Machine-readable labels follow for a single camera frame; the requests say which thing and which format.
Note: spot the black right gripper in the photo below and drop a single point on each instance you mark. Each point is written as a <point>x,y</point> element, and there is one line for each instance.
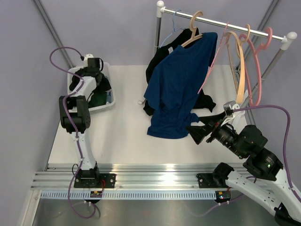
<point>198,133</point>

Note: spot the pink plastic hanger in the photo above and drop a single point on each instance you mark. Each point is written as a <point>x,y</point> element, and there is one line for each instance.
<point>256,66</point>

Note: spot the beige wooden hanger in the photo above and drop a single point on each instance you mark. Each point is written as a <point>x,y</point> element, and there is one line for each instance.
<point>193,29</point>
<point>239,86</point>

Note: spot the light blue t-shirt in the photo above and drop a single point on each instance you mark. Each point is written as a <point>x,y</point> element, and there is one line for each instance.
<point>109,97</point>

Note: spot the pink wire hanger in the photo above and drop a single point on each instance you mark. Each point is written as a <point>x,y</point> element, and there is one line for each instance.
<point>215,57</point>

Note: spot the green and white raglan shirt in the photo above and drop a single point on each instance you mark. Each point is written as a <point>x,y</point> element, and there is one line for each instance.
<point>97,99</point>

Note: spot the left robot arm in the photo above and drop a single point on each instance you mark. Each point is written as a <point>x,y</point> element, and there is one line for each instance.
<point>75,118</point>

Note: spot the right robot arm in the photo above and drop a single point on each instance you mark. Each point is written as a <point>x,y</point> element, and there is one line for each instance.
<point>282,200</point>

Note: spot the right small circuit board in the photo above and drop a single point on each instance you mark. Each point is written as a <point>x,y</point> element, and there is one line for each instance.
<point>223,196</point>

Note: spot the small circuit board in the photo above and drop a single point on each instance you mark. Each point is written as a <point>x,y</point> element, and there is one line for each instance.
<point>223,196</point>
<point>96,194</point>

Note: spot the white metal clothes rack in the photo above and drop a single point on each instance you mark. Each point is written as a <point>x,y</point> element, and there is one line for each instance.
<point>261,40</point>

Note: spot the left small circuit board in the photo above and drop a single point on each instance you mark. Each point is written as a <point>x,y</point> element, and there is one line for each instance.
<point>96,194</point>

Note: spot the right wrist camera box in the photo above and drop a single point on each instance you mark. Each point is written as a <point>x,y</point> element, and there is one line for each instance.
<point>231,109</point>

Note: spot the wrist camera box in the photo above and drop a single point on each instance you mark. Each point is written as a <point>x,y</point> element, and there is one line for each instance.
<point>231,109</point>
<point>86,57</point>

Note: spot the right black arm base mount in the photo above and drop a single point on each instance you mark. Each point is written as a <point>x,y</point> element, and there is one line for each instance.
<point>205,180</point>

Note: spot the aluminium rail frame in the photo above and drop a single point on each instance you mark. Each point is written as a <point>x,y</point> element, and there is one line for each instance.
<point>57,176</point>

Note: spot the white perforated cable duct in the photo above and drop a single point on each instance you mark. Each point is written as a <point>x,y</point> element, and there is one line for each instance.
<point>130,195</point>

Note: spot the light blue wire hanger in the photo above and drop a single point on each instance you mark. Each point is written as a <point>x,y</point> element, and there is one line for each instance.
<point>174,29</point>

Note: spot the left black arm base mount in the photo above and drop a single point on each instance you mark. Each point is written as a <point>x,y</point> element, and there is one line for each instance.
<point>94,179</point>

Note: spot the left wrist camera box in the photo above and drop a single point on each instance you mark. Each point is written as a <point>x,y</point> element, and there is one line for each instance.
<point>86,57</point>

